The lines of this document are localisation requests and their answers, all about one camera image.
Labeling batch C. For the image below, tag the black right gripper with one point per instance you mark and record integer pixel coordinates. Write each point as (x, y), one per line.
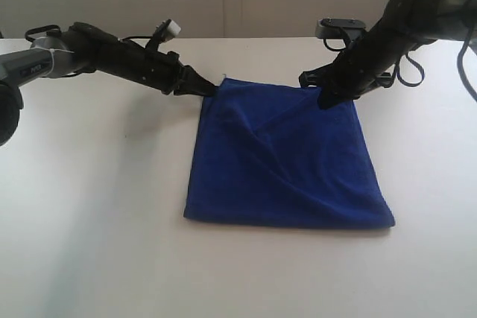
(356, 70)

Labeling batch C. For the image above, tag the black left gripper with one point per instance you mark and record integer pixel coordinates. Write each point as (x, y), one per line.
(128, 58)

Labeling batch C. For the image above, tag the blue microfiber towel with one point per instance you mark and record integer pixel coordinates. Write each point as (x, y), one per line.
(267, 155)

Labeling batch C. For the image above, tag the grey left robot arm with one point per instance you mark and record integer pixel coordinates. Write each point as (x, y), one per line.
(50, 56)

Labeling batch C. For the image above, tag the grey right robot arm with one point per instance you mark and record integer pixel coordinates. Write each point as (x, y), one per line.
(436, 20)

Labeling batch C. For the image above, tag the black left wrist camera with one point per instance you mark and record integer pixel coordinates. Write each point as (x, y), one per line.
(165, 32)

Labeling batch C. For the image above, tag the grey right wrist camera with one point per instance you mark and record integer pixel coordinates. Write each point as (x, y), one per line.
(330, 28)

